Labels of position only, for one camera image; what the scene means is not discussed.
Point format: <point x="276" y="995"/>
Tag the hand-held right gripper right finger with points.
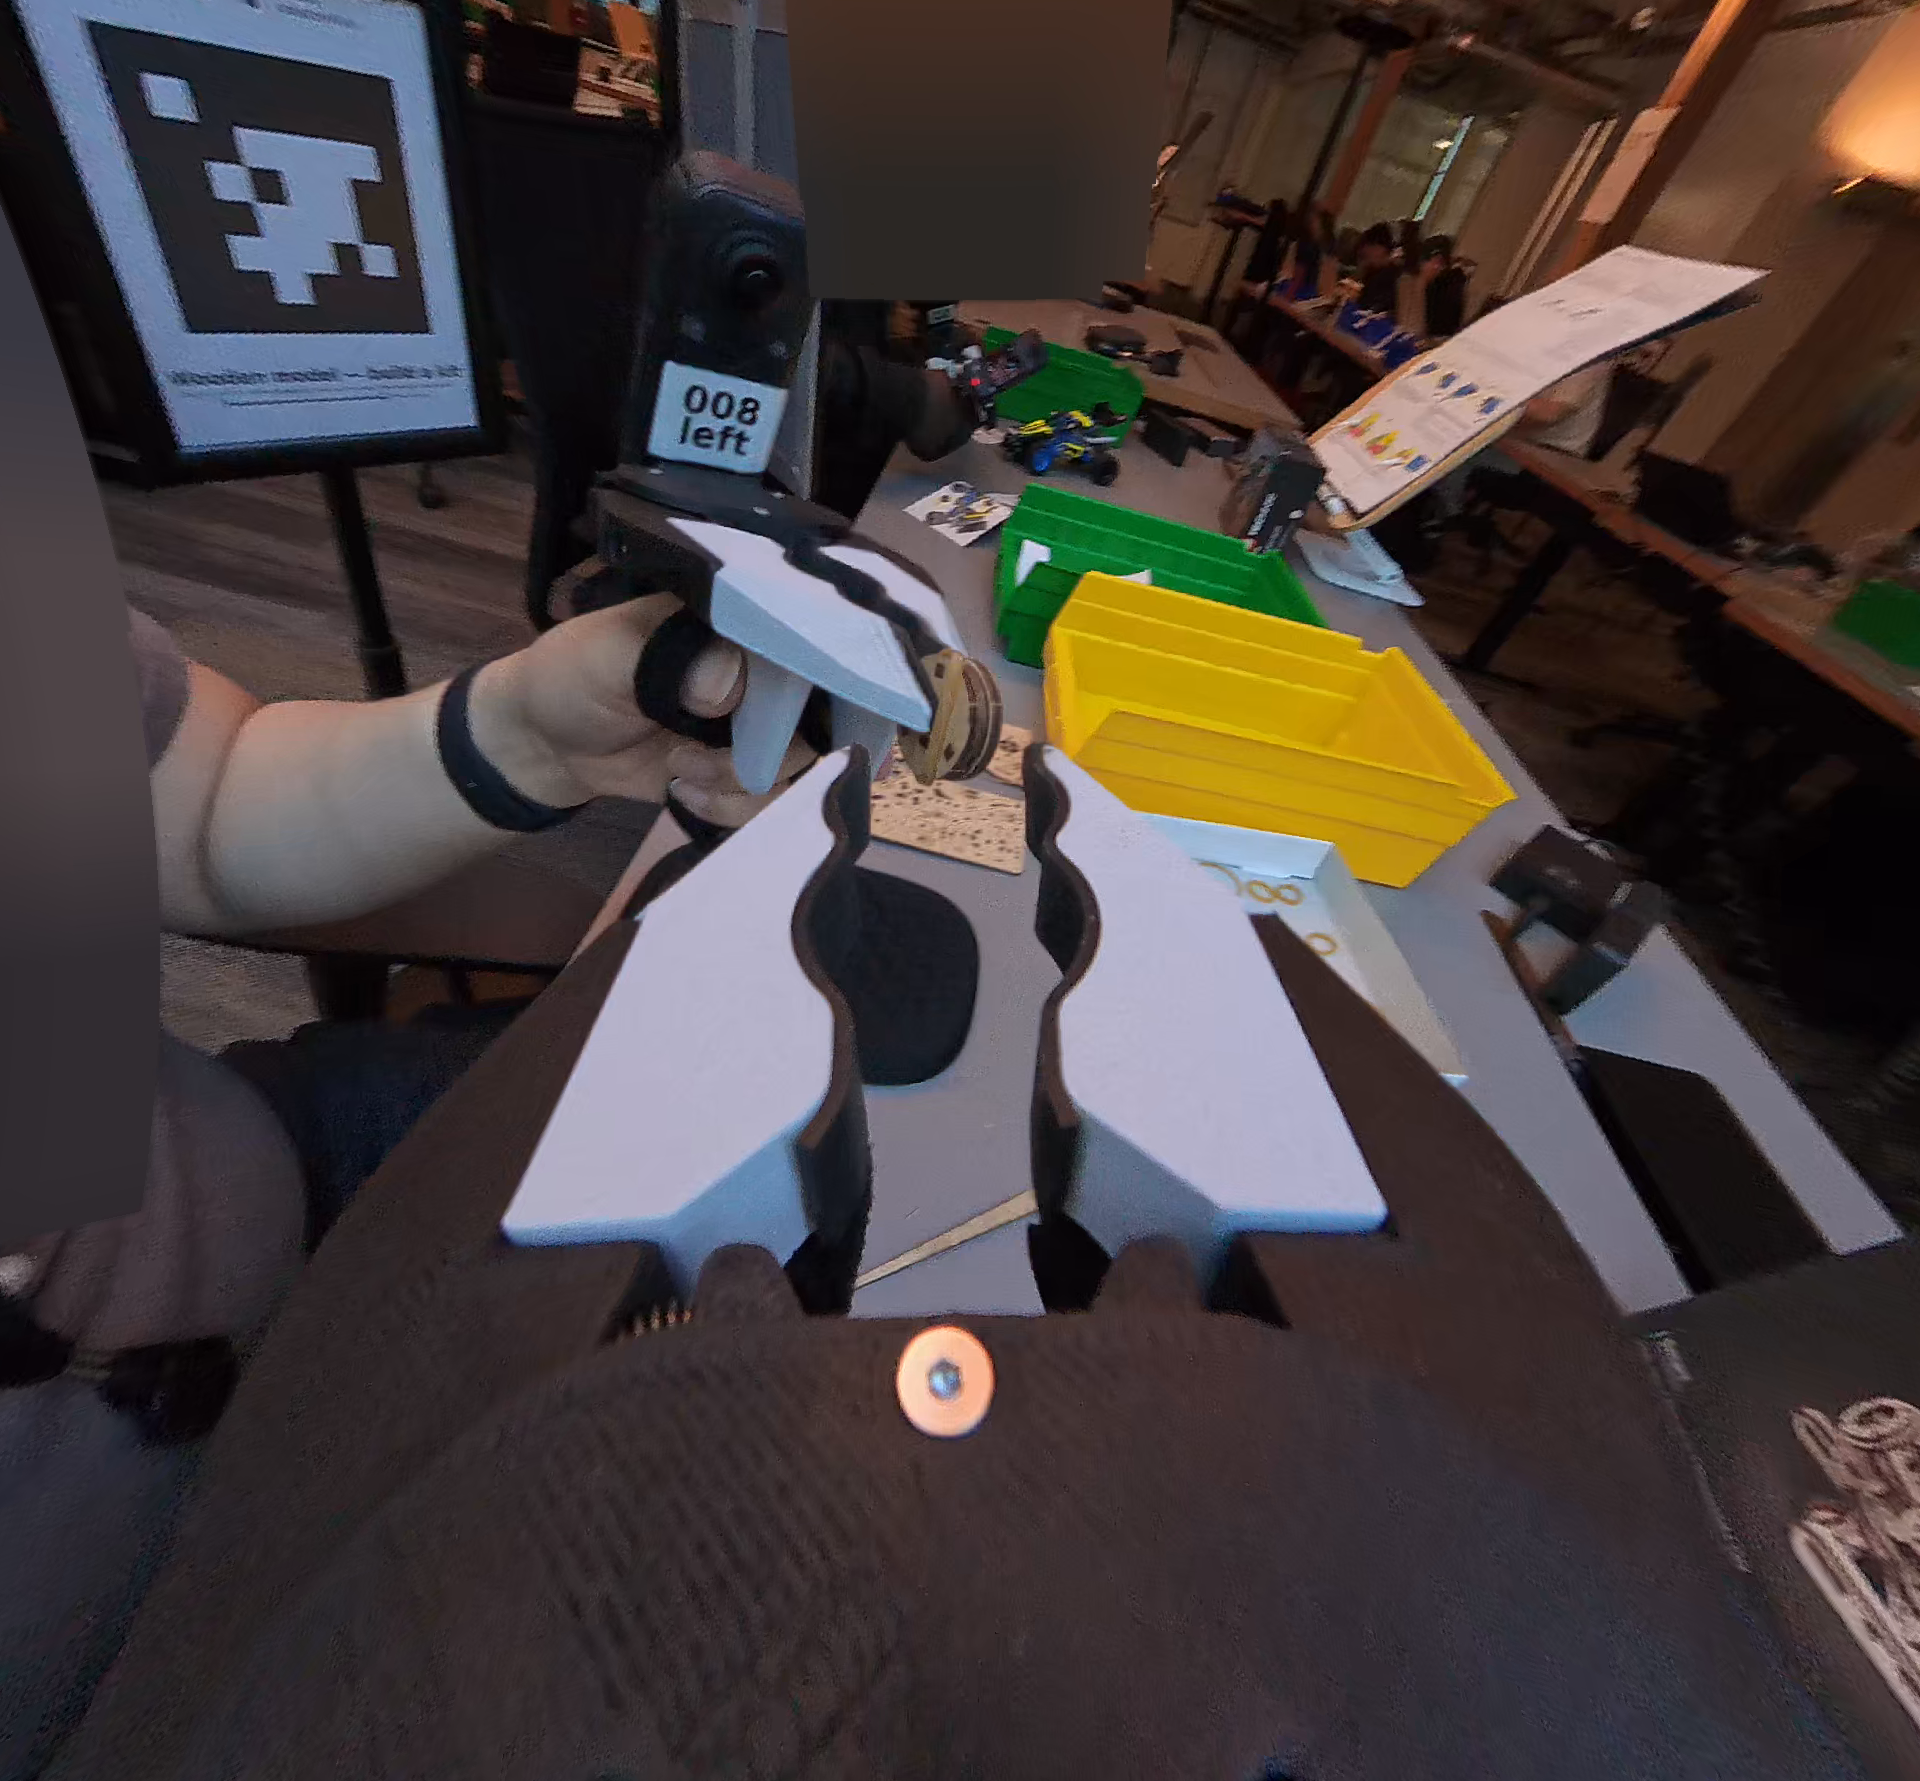
<point x="1201" y="1048"/>

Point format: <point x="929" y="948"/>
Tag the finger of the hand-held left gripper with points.
<point x="810" y="627"/>
<point x="909" y="603"/>

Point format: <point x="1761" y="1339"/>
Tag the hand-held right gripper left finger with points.
<point x="691" y="1048"/>

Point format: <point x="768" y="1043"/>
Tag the round wooden gear assembly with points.
<point x="952" y="718"/>

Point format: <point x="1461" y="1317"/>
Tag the person's left forearm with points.
<point x="315" y="807"/>

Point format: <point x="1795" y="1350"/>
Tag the grey desk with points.
<point x="960" y="1137"/>

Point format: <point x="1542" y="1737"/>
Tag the long wooden bench desk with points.
<point x="1770" y="581"/>

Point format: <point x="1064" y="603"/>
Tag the person's left hand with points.
<point x="584" y="717"/>

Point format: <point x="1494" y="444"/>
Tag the printed toy car leaflet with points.
<point x="960" y="510"/>

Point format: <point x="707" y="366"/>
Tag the white cardboard tray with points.
<point x="1350" y="941"/>

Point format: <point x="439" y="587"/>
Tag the large green plastic bin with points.
<point x="1111" y="543"/>

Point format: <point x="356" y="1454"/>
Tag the blue and yellow toy car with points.
<point x="1069" y="442"/>

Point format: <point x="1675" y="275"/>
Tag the black round pad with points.
<point x="909" y="979"/>

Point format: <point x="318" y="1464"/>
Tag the grey metal cabinet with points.
<point x="732" y="71"/>

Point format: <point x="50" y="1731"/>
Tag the toy remote control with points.
<point x="1002" y="370"/>

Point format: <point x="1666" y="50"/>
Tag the small green plastic bin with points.
<point x="1073" y="379"/>

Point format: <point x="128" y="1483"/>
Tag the person's dark trousers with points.
<point x="375" y="1107"/>

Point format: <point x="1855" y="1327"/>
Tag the yellow plastic bin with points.
<point x="1275" y="730"/>

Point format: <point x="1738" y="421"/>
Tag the small black device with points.
<point x="1193" y="434"/>

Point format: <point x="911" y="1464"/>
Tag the round black object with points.
<point x="1124" y="345"/>

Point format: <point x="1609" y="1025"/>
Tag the black wristband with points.
<point x="476" y="761"/>

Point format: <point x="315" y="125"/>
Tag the black product box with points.
<point x="1275" y="491"/>

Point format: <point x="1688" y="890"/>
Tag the light wooden table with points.
<point x="1230" y="379"/>

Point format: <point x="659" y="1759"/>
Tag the black clamp device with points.
<point x="1574" y="897"/>

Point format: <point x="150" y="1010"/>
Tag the white paper sheet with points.
<point x="1359" y="563"/>

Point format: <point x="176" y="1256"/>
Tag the marker sign on black stand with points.
<point x="271" y="177"/>

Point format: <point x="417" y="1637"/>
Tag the flat black box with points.
<point x="1694" y="1168"/>

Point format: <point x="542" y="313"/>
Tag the group of seated people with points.
<point x="1381" y="267"/>

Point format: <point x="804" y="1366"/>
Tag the instruction booklet on clipboard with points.
<point x="1515" y="370"/>

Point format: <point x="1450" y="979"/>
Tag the black printed kit box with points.
<point x="1800" y="1542"/>

